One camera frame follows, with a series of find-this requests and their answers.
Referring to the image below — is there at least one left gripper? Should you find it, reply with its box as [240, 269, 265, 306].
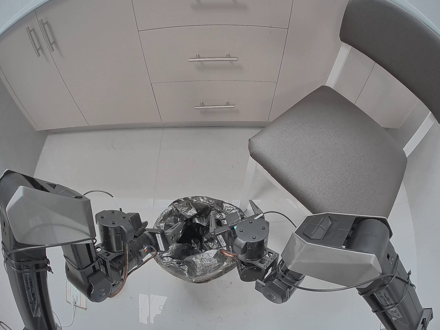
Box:
[137, 222, 185, 258]

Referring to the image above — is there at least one beige cabinet with drawers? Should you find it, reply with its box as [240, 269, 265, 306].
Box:
[0, 0, 440, 131]

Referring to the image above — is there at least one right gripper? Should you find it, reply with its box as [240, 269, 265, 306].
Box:
[208, 215, 238, 251]

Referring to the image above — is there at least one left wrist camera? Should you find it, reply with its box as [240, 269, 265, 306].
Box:
[128, 212, 149, 238]

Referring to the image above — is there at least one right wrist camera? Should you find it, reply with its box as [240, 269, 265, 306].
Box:
[225, 211, 244, 229]

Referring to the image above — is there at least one white cable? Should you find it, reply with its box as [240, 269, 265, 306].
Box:
[57, 296, 79, 328]

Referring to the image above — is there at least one black plastic bag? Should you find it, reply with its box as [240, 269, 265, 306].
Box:
[154, 195, 248, 284]

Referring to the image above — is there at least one grey padded white chair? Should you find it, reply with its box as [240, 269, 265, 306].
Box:
[247, 0, 440, 221]

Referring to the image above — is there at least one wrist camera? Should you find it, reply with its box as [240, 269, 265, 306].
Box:
[128, 212, 149, 238]
[225, 211, 244, 229]

